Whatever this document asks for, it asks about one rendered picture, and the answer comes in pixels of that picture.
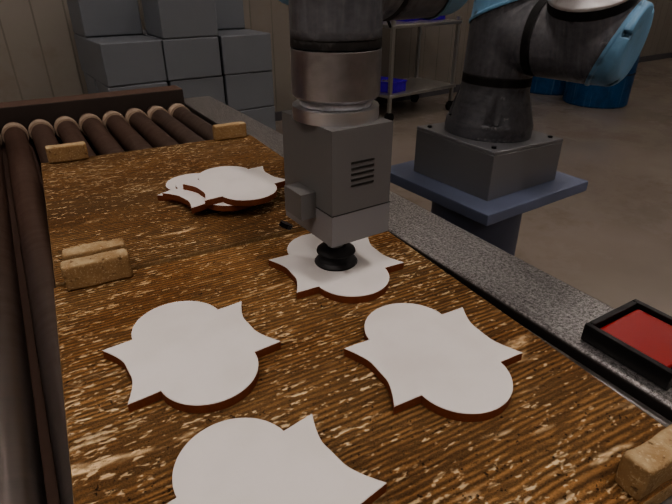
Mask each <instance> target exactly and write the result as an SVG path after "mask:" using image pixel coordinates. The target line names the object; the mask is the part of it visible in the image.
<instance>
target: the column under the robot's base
mask: <svg viewBox="0 0 672 504"><path fill-rule="evenodd" d="M414 161H415V160H412V161H408V162H404V163H400V164H396V165H391V176H390V182H391V183H393V184H395V185H398V186H400V187H402V188H404V189H406V190H408V191H411V192H413V193H415V194H417V195H419V196H422V197H424V198H426V199H428V200H430V201H432V206H431V213H433V214H435V215H437V216H439V217H441V218H443V219H445V220H446V221H448V222H450V223H452V224H454V225H456V226H458V227H460V228H462V229H464V230H465V231H467V232H469V233H471V234H473V235H475V236H477V237H479V238H481V239H483V240H485V241H486V242H488V243H490V244H492V245H494V246H496V247H498V248H500V249H502V250H504V251H505V252H507V253H509V254H511V255H513V256H514V255H515V249H516V244H517V239H518V234H519V228H520V223H521V218H522V213H525V212H528V211H531V210H533V209H536V208H539V207H542V206H545V205H547V204H550V203H553V202H556V201H558V200H561V199H564V198H567V197H570V196H572V195H575V194H578V193H581V192H584V191H586V189H587V185H588V181H587V180H584V179H580V178H577V177H574V176H571V175H568V174H565V173H562V172H558V171H556V175H555V179H554V180H551V181H548V182H545V183H542V184H539V185H536V186H533V187H530V188H527V189H524V190H521V191H517V192H514V193H511V194H508V195H505V196H502V197H499V198H496V199H493V200H490V201H486V200H483V199H481V198H478V197H476V196H473V195H471V194H469V193H466V192H464V191H461V190H459V189H457V188H454V187H452V186H449V185H447V184H444V183H442V182H440V181H437V180H435V179H432V178H430V177H427V176H425V175H423V174H420V173H418V172H415V171H414Z"/></svg>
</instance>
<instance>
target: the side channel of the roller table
mask: <svg viewBox="0 0 672 504"><path fill-rule="evenodd" d="M172 103H180V104H182V105H184V106H185V103H184V95H183V90H182V89H181V88H180V87H178V86H176V85H172V86H162V87H152V88H142V89H132V90H122V91H112V92H102V93H92V94H82V95H72V96H62V97H51V98H41V99H31V100H21V101H11V102H1V103H0V134H1V131H2V128H3V127H4V125H5V124H7V123H8V122H18V123H20V124H22V125H23V126H24V127H25V128H26V129H27V131H28V127H29V125H30V123H31V122H32V121H33V120H34V119H44V120H46V121H48V122H49V123H50V124H51V125H52V126H53V128H54V123H55V120H56V119H57V118H58V117H60V116H68V117H70V118H72V119H74V120H75V121H76V122H77V124H78V125H79V118H80V116H81V115H82V114H84V113H91V114H94V115H96V116H98V117H99V118H100V119H101V121H102V116H103V114H104V113H105V112H106V111H109V110H113V111H117V112H119V113H120V114H122V115H123V116H124V114H125V112H126V110H128V109H129V108H138V109H140V110H142V111H143V112H145V113H146V110H147V108H148V107H150V106H152V105H156V106H161V107H163V108H164V109H166V110H167V107H168V106H169V105H170V104H172ZM1 136H2V134H1Z"/></svg>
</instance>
